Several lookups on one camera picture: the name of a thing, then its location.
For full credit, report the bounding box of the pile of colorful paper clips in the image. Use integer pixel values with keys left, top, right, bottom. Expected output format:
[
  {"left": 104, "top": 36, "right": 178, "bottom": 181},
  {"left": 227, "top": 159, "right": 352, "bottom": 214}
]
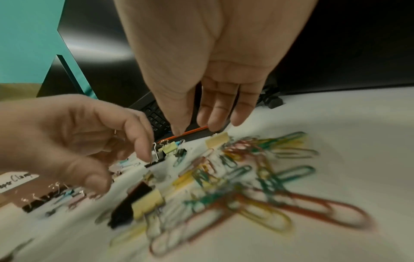
[{"left": 110, "top": 131, "right": 376, "bottom": 258}]

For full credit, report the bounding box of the pile of mixed coloured clips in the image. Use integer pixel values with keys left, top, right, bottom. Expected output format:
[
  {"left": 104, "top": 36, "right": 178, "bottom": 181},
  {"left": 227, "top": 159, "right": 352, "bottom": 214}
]
[{"left": 108, "top": 132, "right": 231, "bottom": 230}]

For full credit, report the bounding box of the black keyboard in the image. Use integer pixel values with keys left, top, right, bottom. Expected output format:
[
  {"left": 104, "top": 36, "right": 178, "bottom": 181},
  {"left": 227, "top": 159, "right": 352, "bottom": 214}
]
[{"left": 127, "top": 91, "right": 172, "bottom": 143}]

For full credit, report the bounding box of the black laptop with orange stripe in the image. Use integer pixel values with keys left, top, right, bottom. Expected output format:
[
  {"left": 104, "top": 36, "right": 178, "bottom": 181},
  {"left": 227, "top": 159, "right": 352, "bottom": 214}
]
[{"left": 155, "top": 82, "right": 234, "bottom": 144}]

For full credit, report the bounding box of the wide black computer monitor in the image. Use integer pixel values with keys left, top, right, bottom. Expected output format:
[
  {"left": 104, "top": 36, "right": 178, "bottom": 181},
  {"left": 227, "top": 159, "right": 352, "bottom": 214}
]
[{"left": 36, "top": 0, "right": 156, "bottom": 109}]

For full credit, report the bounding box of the person's left hand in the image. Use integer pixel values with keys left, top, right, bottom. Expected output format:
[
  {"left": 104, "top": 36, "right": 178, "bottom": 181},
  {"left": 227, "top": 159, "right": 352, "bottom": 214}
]
[{"left": 0, "top": 94, "right": 156, "bottom": 196}]

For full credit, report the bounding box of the person's right hand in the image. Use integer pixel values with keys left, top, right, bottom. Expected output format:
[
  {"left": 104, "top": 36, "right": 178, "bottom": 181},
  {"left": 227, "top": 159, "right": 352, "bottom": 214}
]
[{"left": 113, "top": 0, "right": 320, "bottom": 137}]

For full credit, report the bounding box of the spread of pastel binder clips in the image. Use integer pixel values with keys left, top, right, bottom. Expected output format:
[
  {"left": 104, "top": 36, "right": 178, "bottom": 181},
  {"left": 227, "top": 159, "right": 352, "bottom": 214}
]
[{"left": 21, "top": 158, "right": 143, "bottom": 218}]

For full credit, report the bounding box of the orange divided sorting box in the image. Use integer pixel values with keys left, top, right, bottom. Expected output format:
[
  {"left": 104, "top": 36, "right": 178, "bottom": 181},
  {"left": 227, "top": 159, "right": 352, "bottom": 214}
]
[{"left": 0, "top": 170, "right": 98, "bottom": 208}]

